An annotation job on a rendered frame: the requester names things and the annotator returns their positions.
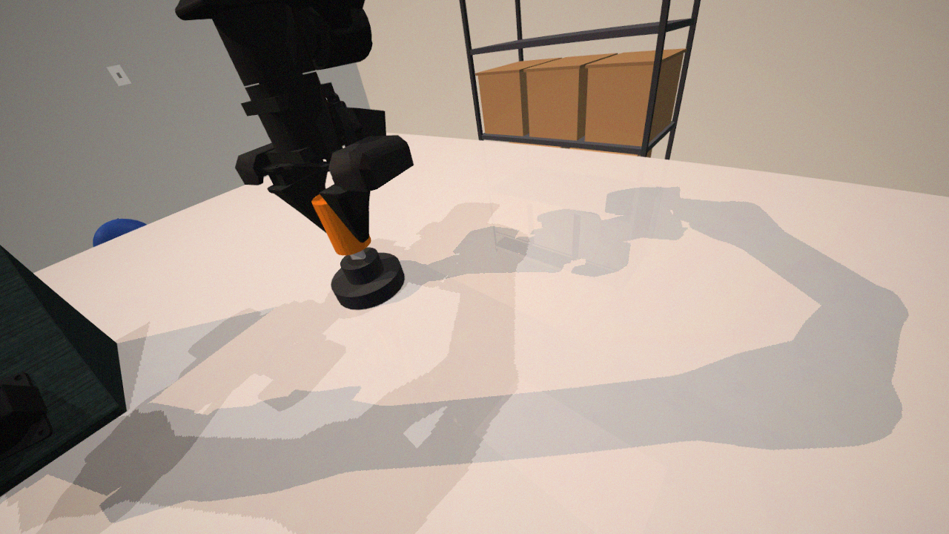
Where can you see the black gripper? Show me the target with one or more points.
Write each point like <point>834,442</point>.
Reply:
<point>297,118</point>

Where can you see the orange knob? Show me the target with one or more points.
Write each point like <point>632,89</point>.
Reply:
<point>343,241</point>

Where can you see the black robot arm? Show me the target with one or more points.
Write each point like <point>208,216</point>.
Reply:
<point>267,40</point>

